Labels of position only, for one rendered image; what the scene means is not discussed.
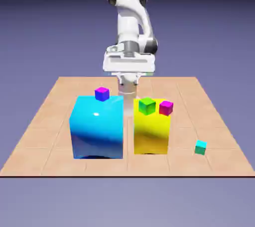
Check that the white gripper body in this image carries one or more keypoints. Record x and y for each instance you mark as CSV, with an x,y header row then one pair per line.
x,y
129,64

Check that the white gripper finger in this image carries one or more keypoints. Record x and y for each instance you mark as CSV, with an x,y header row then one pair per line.
x,y
120,80
135,80

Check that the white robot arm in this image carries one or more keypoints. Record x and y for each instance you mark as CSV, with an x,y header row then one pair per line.
x,y
127,12

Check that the small purple cube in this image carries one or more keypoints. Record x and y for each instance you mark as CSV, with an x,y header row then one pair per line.
x,y
102,94

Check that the small green cube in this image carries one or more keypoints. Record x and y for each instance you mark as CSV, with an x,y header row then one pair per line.
x,y
147,106

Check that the small magenta cube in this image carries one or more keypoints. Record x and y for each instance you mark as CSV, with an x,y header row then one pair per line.
x,y
166,108

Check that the small teal cube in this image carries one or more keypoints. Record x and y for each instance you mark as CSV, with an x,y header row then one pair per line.
x,y
200,147

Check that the large cyan box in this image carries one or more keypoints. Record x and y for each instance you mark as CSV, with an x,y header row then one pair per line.
x,y
97,127

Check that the large yellow box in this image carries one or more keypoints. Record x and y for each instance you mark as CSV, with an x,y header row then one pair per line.
x,y
151,131

